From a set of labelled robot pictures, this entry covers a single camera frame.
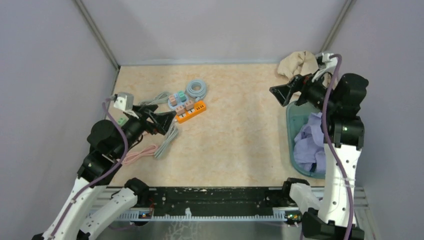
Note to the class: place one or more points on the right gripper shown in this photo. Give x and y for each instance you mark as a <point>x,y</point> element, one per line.
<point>283,93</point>

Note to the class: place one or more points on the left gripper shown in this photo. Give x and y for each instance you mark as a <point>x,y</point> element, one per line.
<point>162,120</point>

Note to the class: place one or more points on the pink plug adapter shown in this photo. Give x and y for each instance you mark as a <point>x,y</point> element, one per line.
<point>180,110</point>
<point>189,105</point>

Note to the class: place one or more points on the orange power strip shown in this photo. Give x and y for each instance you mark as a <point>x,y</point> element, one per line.
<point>198,108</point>

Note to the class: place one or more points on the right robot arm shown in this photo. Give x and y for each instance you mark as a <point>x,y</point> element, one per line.
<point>333,217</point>

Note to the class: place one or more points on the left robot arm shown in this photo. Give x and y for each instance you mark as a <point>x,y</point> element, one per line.
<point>109,145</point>

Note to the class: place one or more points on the round blue socket hub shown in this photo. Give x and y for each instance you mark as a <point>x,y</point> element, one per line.
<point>177,99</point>

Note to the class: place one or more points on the teal plastic basket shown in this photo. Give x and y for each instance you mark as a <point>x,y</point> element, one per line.
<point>296,117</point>

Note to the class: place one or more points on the beige cloth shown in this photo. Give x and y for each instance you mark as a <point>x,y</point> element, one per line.
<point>301,63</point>

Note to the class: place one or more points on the lavender cloth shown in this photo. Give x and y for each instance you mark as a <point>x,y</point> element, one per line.
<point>309,152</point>

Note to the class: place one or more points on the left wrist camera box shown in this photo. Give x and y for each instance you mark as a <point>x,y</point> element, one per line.
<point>123,101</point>

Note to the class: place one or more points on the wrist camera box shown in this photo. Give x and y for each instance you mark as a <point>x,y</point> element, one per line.
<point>123,101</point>
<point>326,64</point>

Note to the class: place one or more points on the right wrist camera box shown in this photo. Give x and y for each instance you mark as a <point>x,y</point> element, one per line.
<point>326,64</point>

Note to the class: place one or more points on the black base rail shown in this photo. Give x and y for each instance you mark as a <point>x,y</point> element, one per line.
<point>215,202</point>

